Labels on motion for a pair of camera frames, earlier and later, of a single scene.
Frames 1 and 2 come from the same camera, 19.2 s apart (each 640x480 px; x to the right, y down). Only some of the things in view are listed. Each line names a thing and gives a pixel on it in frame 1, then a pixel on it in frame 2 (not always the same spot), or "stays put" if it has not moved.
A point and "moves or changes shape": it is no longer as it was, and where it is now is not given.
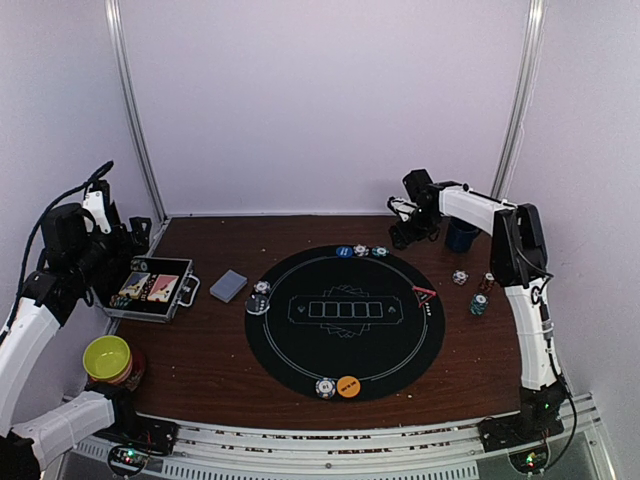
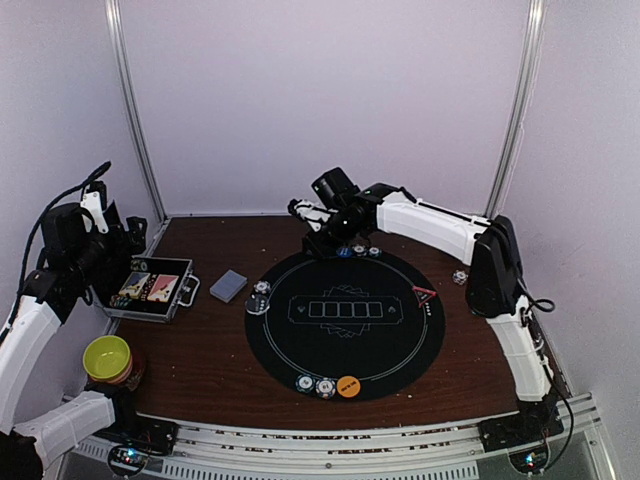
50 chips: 380,251 moves or changes shape
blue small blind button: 344,251 stays put
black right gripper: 405,236 to 319,248
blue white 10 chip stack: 460,277 stays put
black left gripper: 127,250 stays put
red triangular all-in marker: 423,295 stays put
